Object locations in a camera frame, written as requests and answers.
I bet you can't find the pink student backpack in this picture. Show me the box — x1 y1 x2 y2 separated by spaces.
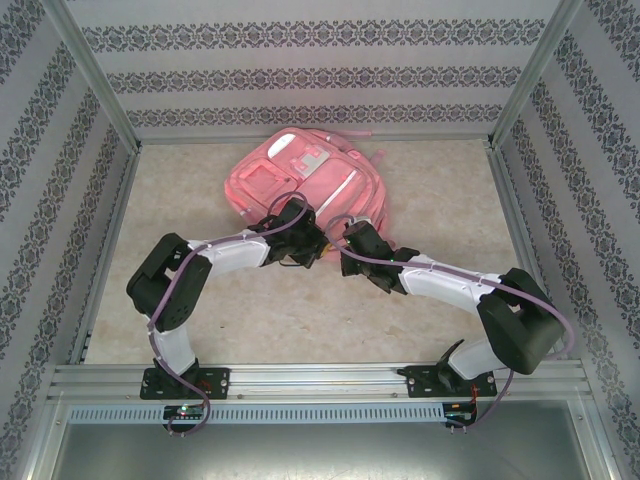
223 127 396 261

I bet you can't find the small circuit board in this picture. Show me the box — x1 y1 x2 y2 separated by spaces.
444 402 479 426
164 405 206 420

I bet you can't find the grey metal panel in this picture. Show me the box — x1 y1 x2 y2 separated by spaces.
49 399 614 480

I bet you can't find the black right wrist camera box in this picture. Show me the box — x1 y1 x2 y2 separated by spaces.
342 223 394 261

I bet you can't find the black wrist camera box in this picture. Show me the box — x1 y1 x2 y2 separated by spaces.
277 197 317 229
342 223 394 261

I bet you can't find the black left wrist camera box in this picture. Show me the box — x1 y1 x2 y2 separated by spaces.
277 197 317 229

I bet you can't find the aluminium mounting rail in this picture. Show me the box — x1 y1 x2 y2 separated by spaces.
47 362 586 401

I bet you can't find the slotted grey cable duct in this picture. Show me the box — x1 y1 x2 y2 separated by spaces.
67 403 446 425

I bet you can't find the aluminium table edge rail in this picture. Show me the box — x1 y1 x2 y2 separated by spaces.
69 144 144 364
487 144 569 359

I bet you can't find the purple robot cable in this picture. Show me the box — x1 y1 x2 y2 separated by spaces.
147 190 311 439
327 214 576 436

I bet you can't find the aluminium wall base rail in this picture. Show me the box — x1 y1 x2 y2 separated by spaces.
137 132 494 147

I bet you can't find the aluminium frame post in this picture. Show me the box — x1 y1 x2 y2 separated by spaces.
42 0 144 151
487 0 584 146

